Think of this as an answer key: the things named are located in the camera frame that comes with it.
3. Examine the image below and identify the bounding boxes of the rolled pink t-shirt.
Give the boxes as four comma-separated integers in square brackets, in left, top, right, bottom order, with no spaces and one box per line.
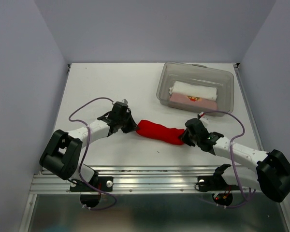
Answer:
[170,93,218,110]

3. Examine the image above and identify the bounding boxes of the aluminium mounting rail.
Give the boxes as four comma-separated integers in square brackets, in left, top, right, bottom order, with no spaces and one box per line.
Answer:
[29,165,285,194]

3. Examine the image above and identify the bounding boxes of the rolled white t-shirt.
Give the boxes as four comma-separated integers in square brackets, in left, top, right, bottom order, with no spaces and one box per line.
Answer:
[169,81,217,101]

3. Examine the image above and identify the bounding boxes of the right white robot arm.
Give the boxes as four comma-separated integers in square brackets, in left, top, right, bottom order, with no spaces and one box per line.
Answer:
[180,118,290,203]

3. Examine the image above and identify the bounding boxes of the clear plastic bin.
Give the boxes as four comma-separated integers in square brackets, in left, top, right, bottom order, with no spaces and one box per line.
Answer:
[156,62,234,116]

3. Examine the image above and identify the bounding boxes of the red t-shirt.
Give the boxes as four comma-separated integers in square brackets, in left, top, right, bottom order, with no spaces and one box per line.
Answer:
[136,120,185,145]

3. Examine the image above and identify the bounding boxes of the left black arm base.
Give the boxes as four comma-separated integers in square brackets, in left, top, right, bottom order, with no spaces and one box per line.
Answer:
[70,173,114,192]

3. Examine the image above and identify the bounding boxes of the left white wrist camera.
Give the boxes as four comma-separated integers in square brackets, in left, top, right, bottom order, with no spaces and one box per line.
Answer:
[121,99,128,104]

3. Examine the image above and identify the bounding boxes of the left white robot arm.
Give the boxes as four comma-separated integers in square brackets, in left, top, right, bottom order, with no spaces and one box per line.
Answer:
[39,100,138,190]

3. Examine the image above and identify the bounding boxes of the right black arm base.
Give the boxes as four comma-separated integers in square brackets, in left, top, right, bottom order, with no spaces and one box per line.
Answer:
[194,164,239,192]

